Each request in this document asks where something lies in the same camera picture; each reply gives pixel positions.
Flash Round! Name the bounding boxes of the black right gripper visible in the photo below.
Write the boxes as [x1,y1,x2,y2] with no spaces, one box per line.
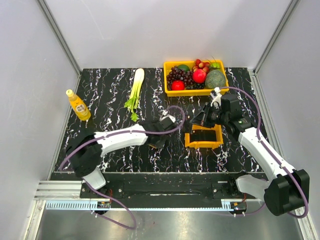
[190,102,229,129]

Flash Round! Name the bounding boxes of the small yellow plastic bin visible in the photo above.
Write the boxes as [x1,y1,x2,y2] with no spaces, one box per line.
[184,124,224,150]

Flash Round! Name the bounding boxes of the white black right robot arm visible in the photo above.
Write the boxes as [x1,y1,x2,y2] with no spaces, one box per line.
[190,92,310,218]

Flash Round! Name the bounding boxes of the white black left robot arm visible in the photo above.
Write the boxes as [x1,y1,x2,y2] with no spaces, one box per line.
[66,114,176,198]

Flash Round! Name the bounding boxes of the dark blueberry cluster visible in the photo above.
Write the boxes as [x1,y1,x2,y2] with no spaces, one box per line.
[185,83,205,90]

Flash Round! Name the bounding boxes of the red apple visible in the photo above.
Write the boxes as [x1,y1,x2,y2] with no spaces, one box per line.
[171,80,185,91]

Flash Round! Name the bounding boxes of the red pomegranate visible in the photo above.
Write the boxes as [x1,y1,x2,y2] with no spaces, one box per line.
[192,69,207,84]

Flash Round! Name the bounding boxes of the green netted melon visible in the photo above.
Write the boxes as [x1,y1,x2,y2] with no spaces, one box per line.
[205,69,226,89]

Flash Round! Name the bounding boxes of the green white celery stalk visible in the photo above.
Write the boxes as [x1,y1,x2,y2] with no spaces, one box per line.
[124,68,145,122]

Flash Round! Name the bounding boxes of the purple grape bunch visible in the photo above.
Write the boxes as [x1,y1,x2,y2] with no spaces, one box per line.
[166,66,195,88]

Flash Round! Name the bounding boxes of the red cherry cluster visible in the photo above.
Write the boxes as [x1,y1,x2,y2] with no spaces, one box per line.
[192,59,211,73]

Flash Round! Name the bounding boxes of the green lime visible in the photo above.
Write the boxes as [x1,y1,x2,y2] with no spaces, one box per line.
[177,64,190,72]

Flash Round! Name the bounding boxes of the green apple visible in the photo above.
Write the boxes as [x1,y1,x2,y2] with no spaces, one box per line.
[209,62,221,70]

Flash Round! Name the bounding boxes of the yellow juice bottle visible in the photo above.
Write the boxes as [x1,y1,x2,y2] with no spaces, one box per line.
[65,89,91,121]

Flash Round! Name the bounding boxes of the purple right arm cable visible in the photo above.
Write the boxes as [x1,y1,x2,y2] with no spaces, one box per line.
[214,86,310,219]

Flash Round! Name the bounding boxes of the aluminium rail frame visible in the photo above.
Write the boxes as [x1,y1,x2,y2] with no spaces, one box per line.
[33,68,307,202]

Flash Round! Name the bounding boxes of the white cable duct strip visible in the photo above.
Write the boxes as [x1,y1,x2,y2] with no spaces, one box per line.
[45,200,234,212]

